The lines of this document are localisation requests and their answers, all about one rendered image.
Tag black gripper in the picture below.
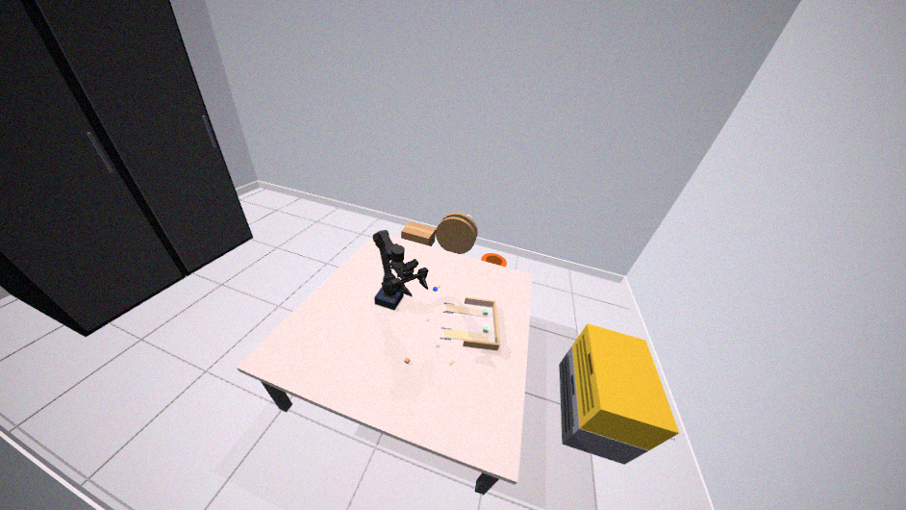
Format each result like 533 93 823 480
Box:
390 266 429 297

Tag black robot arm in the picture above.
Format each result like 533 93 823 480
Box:
372 230 418 298

